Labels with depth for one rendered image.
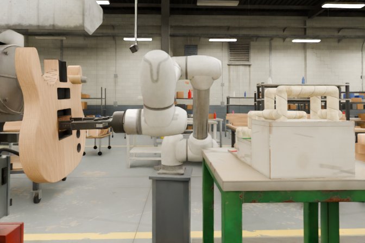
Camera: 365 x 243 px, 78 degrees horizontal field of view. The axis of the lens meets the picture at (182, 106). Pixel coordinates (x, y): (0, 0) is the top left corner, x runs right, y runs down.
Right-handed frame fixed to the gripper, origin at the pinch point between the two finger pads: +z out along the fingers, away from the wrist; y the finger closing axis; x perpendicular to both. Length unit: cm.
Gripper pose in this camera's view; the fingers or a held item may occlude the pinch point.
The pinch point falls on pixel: (65, 123)
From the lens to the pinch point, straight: 87.3
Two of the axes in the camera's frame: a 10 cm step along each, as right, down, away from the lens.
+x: -0.1, -10.0, -0.8
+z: -10.0, 0.2, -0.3
